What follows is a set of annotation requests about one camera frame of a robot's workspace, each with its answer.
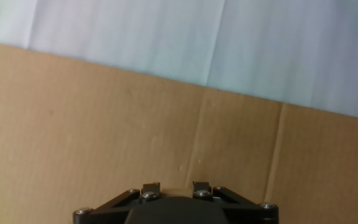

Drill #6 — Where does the brown cardboard sheet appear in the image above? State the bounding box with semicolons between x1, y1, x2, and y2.
0;39;358;224

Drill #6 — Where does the blue green patterned tablecloth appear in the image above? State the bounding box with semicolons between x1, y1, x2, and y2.
0;0;358;123

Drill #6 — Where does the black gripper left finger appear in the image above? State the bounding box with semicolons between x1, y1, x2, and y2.
72;182;162;224

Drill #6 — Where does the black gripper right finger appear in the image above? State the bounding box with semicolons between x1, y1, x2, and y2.
193;182;279;224

